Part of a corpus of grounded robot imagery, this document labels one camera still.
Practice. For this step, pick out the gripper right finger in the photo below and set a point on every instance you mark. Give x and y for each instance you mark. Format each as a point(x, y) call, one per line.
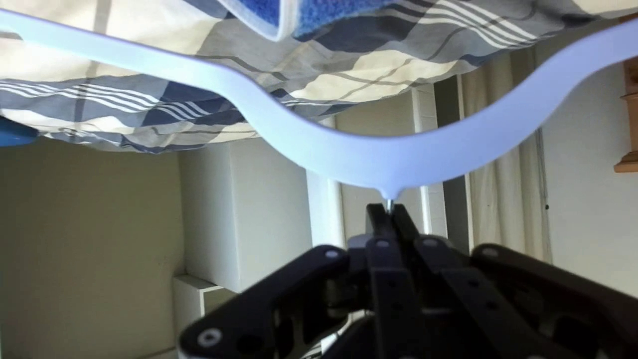
point(523, 299)

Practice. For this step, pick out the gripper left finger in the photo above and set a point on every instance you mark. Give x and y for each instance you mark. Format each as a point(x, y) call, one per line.
point(259, 309)

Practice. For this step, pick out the white plastic clothes hanger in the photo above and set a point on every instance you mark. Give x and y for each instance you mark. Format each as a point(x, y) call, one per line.
point(349, 159)

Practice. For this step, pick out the white curtain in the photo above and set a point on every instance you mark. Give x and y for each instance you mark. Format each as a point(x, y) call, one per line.
point(503, 209)

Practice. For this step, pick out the white cabinet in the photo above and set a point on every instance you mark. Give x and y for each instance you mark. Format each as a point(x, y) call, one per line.
point(239, 214)

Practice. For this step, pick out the wooden furniture piece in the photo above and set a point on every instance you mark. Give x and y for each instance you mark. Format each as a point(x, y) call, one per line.
point(629, 114)

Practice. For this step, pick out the blue plaid bed sheet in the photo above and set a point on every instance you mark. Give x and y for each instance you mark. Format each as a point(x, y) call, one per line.
point(99, 104)

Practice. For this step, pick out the blue plastic object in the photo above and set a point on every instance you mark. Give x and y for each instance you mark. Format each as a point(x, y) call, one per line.
point(15, 133)

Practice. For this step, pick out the blue knit cloth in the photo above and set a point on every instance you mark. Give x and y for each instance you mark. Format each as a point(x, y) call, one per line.
point(324, 14)

